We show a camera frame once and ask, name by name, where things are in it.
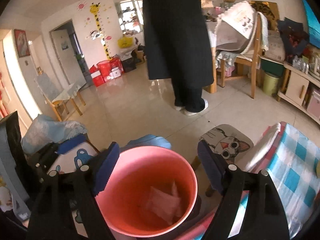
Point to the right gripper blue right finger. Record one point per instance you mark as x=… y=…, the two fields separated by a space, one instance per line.
x=214 y=166

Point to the pink trash bucket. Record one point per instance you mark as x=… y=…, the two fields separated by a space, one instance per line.
x=123 y=200

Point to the green waste bin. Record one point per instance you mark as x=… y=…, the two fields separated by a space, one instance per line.
x=270 y=83

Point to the wall television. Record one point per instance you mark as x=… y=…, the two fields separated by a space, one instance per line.
x=313 y=25

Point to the wooden chair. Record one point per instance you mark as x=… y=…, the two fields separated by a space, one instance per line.
x=241 y=37

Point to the white tv cabinet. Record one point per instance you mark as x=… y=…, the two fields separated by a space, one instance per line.
x=300 y=90

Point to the cat pattern stool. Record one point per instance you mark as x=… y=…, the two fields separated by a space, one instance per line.
x=226 y=141

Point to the dark flower bouquet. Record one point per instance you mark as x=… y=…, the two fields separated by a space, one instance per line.
x=294 y=38

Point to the blue checkered tablecloth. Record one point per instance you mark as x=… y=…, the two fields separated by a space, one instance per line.
x=271 y=192

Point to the person in black coat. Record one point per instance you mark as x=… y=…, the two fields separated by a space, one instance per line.
x=177 y=47

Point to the blue cartoon stool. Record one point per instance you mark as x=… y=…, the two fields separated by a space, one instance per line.
x=74 y=159

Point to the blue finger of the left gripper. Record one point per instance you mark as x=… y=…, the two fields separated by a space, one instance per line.
x=69 y=144

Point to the red gift boxes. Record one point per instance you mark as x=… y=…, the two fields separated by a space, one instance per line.
x=105 y=71

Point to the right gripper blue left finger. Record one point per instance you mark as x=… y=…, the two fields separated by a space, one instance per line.
x=103 y=166

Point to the giraffe height wall sticker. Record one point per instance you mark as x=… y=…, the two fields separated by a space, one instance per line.
x=94 y=10

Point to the white milk carton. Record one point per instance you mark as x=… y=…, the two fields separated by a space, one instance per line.
x=165 y=203

